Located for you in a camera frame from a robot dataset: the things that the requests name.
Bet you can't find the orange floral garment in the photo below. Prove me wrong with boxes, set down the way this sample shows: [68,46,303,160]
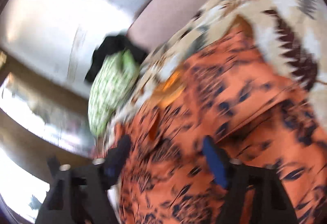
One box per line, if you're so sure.
[115,27,326,223]

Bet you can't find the black cloth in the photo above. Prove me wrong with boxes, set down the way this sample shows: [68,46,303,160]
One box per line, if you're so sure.
[85,34,148,84]

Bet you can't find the green white patterned pillow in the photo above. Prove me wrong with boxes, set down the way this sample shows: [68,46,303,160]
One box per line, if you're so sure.
[87,50,140,137]

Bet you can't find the stained glass window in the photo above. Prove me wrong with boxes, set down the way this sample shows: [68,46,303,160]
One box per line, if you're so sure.
[1,73,95,158]

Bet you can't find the cream leaf-pattern fleece blanket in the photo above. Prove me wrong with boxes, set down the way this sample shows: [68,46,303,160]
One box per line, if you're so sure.
[104,0,326,138]

